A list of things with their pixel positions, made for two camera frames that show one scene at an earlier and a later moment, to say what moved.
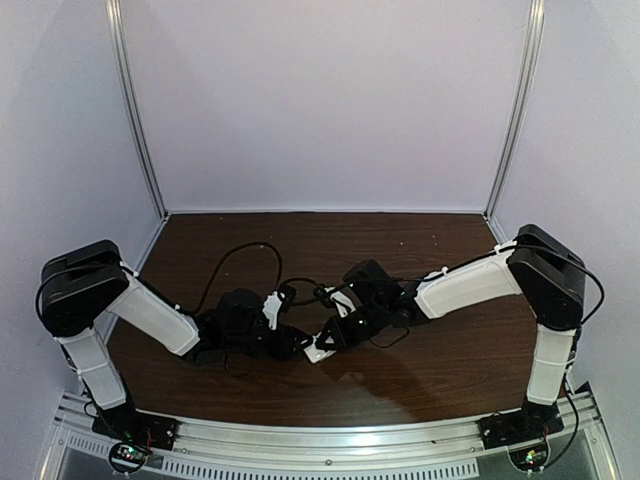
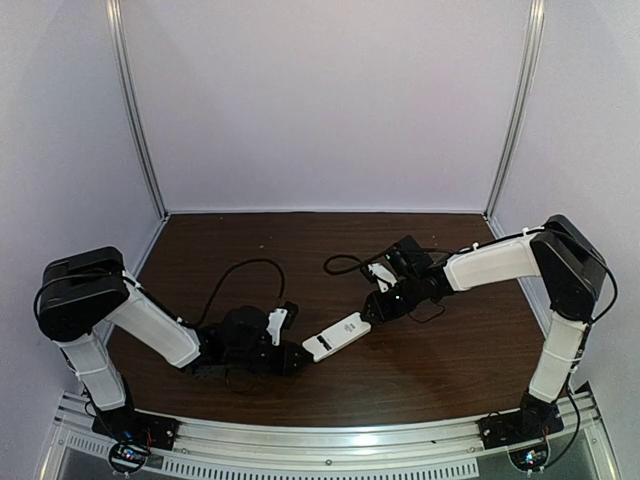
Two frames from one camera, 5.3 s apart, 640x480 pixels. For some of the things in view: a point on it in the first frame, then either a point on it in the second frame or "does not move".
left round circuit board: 127,457 does not move
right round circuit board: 532,458 does not move
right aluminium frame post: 536,28 does not move
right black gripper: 343,338 -> 380,313
